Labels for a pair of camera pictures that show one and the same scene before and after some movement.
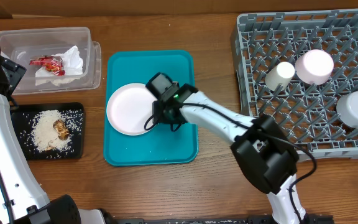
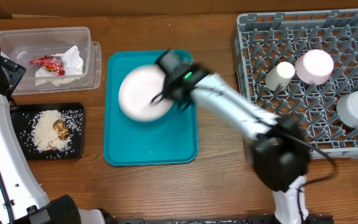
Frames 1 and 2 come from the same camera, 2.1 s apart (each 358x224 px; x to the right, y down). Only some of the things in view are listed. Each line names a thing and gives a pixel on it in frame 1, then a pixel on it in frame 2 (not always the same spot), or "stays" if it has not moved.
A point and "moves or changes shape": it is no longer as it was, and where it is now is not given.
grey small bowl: (357, 109) stays
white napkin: (73, 65) stays
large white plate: (129, 107) moves or changes shape
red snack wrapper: (53, 64) stays
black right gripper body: (162, 113) → (171, 86)
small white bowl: (314, 67) stays
